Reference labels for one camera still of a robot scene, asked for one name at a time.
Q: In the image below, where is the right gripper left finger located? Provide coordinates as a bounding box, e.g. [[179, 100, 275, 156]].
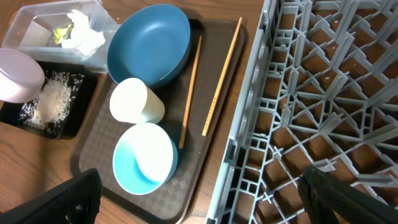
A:
[[1, 168, 103, 224]]

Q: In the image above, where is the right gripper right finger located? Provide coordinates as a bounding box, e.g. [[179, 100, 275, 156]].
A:
[[298, 167, 397, 223]]

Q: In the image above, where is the pile of rice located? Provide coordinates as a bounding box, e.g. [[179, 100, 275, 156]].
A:
[[19, 71, 85, 137]]

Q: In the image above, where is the white cup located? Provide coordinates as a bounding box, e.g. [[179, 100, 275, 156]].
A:
[[109, 78, 165, 124]]

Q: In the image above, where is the pink white bowl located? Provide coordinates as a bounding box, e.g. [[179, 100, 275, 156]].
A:
[[1, 48, 45, 103]]

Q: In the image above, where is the white tissue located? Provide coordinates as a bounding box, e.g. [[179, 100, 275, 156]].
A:
[[61, 9, 105, 56]]

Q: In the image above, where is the yellow snack wrapper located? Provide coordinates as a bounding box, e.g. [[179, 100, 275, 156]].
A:
[[53, 23, 74, 44]]

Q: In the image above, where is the dark blue plate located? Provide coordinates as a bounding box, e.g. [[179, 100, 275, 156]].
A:
[[107, 4, 192, 88]]

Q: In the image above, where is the black waste tray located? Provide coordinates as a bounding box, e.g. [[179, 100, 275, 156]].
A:
[[1, 61, 97, 139]]

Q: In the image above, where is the grey dishwasher rack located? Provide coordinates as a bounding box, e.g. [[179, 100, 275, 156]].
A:
[[206, 0, 397, 223]]

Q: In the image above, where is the light blue bowl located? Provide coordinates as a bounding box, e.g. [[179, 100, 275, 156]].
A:
[[113, 123, 178, 195]]

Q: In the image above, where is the left wooden chopstick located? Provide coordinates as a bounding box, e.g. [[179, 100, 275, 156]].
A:
[[178, 36, 203, 149]]

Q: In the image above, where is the wooden chopstick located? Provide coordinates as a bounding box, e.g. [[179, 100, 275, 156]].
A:
[[178, 36, 203, 149], [202, 17, 243, 136]]

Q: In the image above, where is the brown serving tray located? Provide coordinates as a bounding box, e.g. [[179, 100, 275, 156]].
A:
[[70, 19, 245, 223]]

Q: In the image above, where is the clear plastic bin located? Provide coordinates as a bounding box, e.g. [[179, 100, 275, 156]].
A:
[[2, 0, 120, 70]]

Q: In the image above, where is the right wooden chopstick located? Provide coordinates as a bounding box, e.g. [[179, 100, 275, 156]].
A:
[[202, 17, 243, 136]]

